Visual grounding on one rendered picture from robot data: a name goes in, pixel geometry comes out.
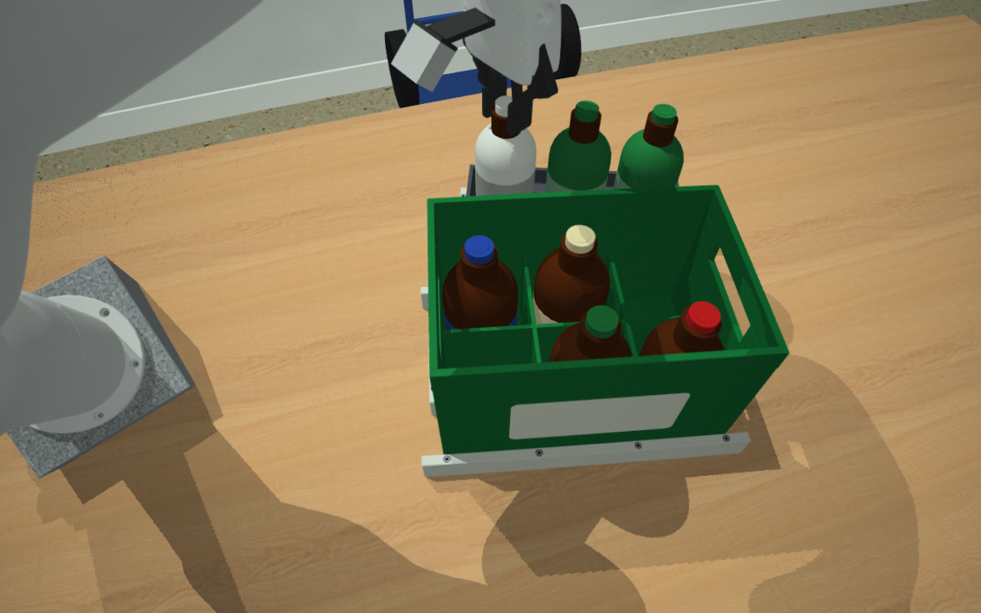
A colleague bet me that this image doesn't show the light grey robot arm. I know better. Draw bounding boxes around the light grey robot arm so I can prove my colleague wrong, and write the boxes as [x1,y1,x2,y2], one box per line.
[0,0,495,436]

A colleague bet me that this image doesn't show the brown glass bottle with blue cap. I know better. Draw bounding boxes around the brown glass bottle with blue cap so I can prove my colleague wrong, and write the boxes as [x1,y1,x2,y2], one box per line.
[442,235,519,329]

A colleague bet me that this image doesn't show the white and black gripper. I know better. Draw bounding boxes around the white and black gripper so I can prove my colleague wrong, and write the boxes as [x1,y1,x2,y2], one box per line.
[462,0,561,136]

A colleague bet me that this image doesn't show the brown bottle with red cap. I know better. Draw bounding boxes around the brown bottle with red cap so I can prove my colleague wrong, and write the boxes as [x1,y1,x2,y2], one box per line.
[639,301,725,356]

